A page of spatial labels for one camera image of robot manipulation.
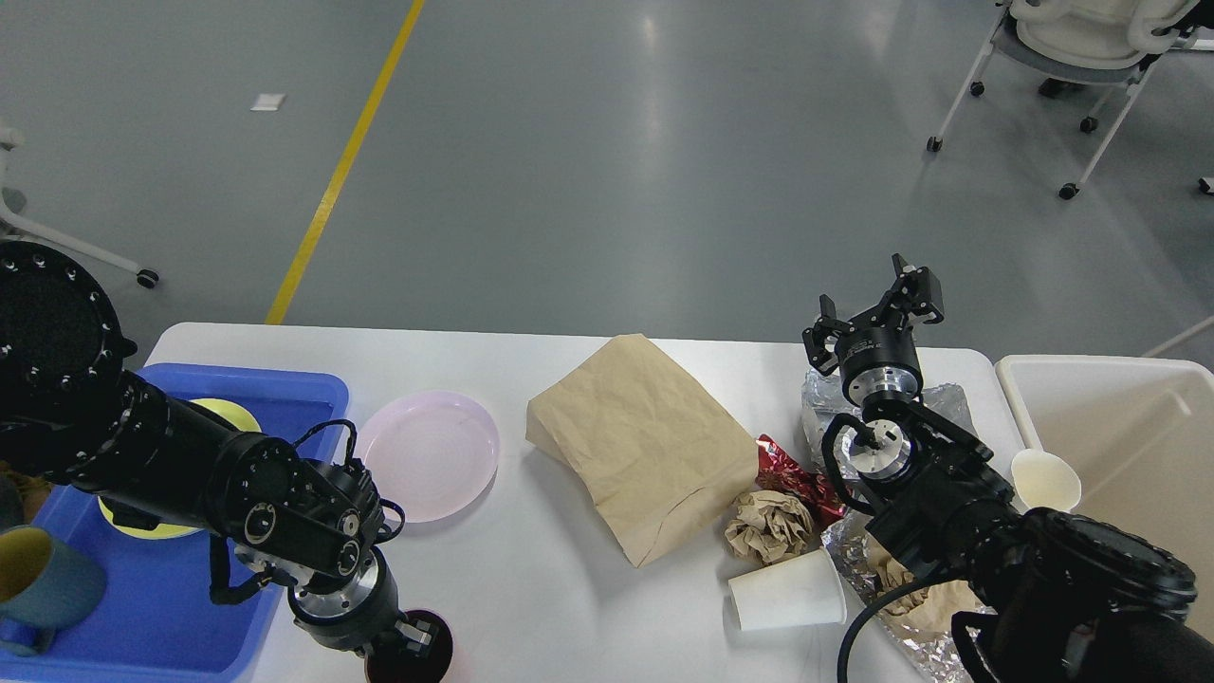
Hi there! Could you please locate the brown boot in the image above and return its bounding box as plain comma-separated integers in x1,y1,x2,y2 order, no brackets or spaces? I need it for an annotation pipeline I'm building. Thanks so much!
1,461,55,524

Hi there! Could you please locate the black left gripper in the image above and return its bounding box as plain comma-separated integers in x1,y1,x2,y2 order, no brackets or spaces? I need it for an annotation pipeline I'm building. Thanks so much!
287,548,439,664

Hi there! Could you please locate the crumpled brown paper ball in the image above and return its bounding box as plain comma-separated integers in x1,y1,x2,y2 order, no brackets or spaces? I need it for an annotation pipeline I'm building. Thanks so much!
724,489,822,567

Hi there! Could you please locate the beige plastic bin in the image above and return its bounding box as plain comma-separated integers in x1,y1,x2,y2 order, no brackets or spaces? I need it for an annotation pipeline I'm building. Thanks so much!
995,355,1213,638

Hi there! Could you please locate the pink mug dark inside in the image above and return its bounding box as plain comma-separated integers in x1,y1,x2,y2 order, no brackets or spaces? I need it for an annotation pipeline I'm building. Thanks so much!
364,610,454,682

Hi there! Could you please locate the white plastic spoon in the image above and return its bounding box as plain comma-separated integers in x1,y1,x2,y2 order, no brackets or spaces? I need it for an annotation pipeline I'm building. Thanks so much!
1010,449,1080,513

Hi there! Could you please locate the white chair base left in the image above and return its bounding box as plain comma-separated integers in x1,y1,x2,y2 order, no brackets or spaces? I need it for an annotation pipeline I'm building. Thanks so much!
1,123,160,289

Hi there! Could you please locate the brown paper bag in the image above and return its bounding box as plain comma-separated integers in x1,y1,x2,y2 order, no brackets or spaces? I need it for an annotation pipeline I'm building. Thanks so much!
524,334,759,569

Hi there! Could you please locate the blue plastic tray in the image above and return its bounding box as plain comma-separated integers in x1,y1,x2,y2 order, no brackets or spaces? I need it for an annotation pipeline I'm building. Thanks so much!
1,363,350,682

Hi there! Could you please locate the teal mug yellow inside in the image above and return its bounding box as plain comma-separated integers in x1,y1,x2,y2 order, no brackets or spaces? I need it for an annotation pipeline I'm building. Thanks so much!
1,525,107,656

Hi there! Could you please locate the red foil wrapper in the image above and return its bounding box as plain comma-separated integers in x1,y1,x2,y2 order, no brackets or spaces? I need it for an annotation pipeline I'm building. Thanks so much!
756,434,846,530

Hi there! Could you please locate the yellow plate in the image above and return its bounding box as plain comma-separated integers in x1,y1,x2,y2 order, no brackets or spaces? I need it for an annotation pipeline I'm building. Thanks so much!
97,397,261,541

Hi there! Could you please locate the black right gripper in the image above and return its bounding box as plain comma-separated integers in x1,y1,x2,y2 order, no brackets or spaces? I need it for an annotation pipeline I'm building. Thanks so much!
802,255,944,410

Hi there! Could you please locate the white office chair right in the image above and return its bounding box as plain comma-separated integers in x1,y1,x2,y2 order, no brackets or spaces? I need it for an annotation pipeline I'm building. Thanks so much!
925,1,1212,200

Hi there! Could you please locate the pink plate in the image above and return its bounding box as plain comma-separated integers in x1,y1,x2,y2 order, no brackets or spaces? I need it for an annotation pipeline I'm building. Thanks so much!
356,392,500,525

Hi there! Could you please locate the white paper cup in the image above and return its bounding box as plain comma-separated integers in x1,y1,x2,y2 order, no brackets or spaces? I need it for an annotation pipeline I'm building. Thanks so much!
728,548,847,632

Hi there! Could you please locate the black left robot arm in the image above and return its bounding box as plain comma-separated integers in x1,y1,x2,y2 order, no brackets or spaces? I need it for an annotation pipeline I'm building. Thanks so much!
1,239,452,682

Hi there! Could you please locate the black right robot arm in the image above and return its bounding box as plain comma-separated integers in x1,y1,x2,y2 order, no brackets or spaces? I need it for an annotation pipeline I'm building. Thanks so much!
801,254,1213,682

